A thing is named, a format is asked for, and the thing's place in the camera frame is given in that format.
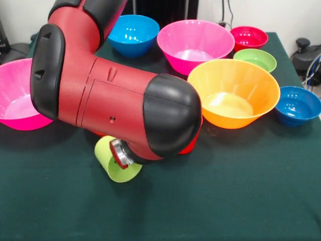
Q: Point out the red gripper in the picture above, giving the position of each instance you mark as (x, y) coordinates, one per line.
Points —
(117, 157)

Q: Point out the green cup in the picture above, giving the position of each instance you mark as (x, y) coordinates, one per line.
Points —
(105, 155)

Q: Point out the orange-red bowl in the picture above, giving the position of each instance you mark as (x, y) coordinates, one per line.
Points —
(96, 132)

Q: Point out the red cup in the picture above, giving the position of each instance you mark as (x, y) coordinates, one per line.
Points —
(190, 148)

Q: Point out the large orange bowl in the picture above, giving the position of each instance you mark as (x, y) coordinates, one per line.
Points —
(235, 118)

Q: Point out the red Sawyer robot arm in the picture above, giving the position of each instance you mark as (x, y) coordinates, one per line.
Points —
(113, 95)

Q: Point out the large pink bowl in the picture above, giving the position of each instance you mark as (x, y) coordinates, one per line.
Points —
(195, 42)
(15, 110)

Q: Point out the dark green tablecloth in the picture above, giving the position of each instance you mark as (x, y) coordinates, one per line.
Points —
(225, 188)

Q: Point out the light blue bowl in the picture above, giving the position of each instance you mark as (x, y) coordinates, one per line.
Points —
(134, 35)

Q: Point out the small green bowl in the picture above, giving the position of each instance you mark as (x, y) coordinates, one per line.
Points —
(255, 60)

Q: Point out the small crimson bowl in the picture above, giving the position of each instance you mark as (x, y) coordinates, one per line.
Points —
(248, 37)

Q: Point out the small dark blue bowl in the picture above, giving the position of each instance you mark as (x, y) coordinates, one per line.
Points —
(297, 105)

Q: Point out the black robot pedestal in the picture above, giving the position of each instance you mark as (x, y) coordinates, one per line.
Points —
(163, 10)

